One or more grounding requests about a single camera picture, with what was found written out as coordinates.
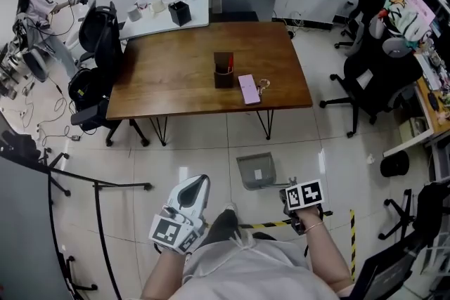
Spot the grey dustpan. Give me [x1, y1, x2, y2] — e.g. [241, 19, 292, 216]
[236, 151, 291, 191]

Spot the white table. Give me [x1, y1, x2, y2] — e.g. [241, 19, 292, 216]
[117, 0, 211, 41]

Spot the grey partition panel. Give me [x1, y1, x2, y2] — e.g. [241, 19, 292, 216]
[0, 155, 77, 300]

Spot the person's left forearm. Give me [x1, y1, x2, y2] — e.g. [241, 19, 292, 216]
[140, 249, 193, 300]

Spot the black gaming chair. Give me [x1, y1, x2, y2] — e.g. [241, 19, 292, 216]
[319, 0, 425, 138]

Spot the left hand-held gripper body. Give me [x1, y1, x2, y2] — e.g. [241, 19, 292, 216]
[148, 174, 211, 255]

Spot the wooden desk with white frame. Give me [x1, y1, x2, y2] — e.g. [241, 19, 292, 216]
[382, 52, 450, 158]

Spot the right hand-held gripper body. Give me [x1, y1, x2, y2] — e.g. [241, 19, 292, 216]
[279, 178, 333, 236]

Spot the pink flat case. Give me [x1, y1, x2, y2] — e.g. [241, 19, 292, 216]
[238, 74, 263, 105]

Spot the black swivel chair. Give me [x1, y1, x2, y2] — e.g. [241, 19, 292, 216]
[378, 181, 450, 247]

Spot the black round stool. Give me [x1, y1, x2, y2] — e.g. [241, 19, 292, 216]
[380, 150, 411, 177]

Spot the black backpack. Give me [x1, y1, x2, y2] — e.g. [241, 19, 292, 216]
[67, 67, 106, 110]

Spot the person's white shirt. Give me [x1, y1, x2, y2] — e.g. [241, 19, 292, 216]
[181, 233, 340, 300]

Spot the black square container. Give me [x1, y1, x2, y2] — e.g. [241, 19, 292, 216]
[167, 0, 193, 27]

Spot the white mug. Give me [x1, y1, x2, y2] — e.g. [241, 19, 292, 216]
[126, 5, 142, 22]

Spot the colourful patterned cloth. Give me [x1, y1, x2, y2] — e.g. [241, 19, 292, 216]
[382, 0, 435, 41]

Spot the yellow black floor tape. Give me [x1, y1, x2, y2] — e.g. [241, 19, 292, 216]
[349, 209, 358, 282]
[238, 219, 293, 230]

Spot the monitor with pink screen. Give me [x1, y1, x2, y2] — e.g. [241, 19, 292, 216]
[404, 0, 437, 22]

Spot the brown wooden table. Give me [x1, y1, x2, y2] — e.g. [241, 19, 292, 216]
[105, 21, 314, 147]

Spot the black flat screen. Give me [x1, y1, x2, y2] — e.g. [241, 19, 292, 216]
[351, 231, 421, 300]

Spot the black wheeled rack frame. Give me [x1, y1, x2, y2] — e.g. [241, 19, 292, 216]
[45, 147, 153, 300]

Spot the person's leg with shoe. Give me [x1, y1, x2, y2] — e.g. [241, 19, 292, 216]
[203, 203, 278, 250]

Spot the black mesh office chair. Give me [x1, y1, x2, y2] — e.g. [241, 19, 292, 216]
[70, 0, 150, 148]

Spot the person's right forearm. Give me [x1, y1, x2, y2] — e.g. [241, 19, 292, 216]
[298, 209, 352, 287]

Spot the brown pen holder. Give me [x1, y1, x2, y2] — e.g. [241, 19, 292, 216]
[213, 51, 235, 89]

